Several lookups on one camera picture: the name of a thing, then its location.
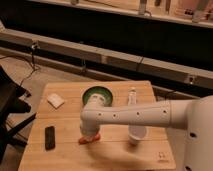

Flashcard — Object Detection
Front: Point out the red pepper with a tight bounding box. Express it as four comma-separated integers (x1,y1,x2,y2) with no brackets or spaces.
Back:
78,134,101,144

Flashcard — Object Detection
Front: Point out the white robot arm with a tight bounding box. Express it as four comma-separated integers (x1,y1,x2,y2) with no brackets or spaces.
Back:
80,96,213,171

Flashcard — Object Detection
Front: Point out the green ceramic bowl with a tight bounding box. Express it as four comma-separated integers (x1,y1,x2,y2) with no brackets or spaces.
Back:
82,86,113,106

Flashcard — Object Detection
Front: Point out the white tube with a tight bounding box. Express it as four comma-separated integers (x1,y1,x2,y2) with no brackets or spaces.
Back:
128,87,137,105

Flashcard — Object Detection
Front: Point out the white sponge block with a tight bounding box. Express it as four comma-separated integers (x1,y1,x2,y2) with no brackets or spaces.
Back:
47,93,65,109

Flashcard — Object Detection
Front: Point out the white paper cup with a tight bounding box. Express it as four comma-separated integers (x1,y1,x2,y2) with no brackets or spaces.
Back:
128,125,147,145

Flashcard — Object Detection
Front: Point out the black rectangular bar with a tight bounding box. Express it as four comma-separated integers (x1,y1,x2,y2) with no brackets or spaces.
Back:
45,126,55,150

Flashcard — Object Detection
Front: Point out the wooden table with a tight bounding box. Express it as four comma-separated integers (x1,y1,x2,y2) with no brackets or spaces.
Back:
18,82,176,171

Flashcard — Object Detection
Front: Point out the black chair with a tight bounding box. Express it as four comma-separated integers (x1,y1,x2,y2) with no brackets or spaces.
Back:
0,65,36,163

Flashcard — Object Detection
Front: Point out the black floor cable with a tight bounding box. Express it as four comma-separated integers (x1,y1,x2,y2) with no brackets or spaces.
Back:
0,43,43,88

